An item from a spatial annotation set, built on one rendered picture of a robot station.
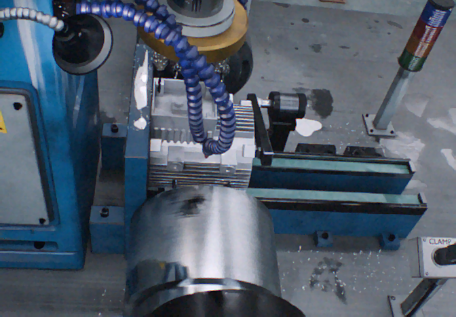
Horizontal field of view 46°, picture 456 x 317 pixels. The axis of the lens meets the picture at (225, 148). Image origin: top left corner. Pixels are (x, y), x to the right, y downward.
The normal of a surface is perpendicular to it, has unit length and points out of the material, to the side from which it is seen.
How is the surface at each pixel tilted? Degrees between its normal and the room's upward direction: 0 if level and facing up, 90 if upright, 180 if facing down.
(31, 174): 90
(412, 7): 0
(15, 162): 90
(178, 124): 90
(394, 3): 0
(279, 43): 0
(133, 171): 90
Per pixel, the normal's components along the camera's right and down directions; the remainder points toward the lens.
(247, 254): 0.53, -0.57
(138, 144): 0.14, -0.65
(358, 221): 0.04, 0.76
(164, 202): -0.47, -0.56
